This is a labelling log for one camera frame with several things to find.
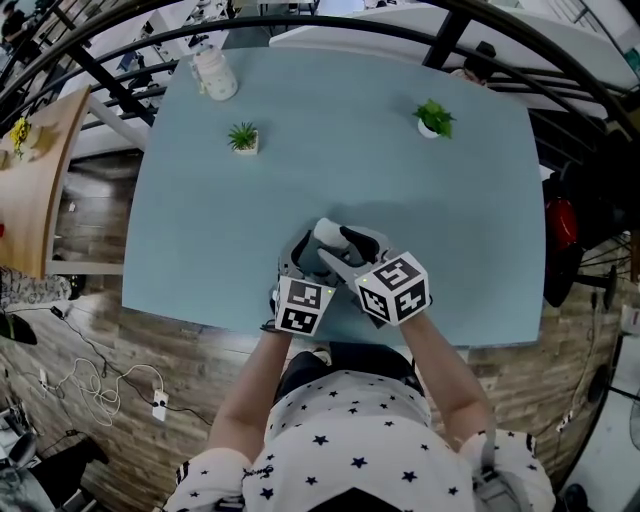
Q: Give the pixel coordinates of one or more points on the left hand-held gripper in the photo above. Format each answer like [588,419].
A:
[300,305]

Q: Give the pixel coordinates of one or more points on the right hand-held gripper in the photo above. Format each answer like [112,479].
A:
[395,290]

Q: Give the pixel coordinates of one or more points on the small white jar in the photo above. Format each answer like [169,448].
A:
[331,237]

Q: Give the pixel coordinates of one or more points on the white plastic container lid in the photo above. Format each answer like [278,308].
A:
[326,227]

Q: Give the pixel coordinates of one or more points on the person's right forearm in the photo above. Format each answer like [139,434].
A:
[445,380]

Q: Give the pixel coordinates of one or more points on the person's left forearm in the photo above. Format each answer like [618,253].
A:
[250,400]

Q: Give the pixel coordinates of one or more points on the light blue table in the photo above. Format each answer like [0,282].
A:
[310,170]

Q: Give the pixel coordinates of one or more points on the person's black trousers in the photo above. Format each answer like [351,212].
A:
[350,357]

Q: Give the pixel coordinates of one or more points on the person's beige shoe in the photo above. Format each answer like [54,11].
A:
[321,355]

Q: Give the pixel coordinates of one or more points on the green plant in square pot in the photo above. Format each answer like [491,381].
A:
[243,140]

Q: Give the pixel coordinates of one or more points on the green plant in round pot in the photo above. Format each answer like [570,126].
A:
[434,120]

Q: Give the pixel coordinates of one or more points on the person's star print shirt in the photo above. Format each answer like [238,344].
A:
[360,450]

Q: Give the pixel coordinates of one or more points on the white water bottle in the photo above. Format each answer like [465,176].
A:
[217,75]

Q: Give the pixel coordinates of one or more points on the red helmet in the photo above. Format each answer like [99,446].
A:
[561,222]

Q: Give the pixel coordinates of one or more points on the black metal railing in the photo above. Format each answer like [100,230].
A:
[445,40]

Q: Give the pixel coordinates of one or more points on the black chair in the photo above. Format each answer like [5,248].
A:
[595,200]

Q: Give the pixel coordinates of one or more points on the wooden table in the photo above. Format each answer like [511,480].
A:
[30,200]

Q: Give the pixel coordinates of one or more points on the black and green bag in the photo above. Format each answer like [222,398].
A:
[17,330]

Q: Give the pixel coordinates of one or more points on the yellow flowers in pot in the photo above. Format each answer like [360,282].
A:
[21,135]

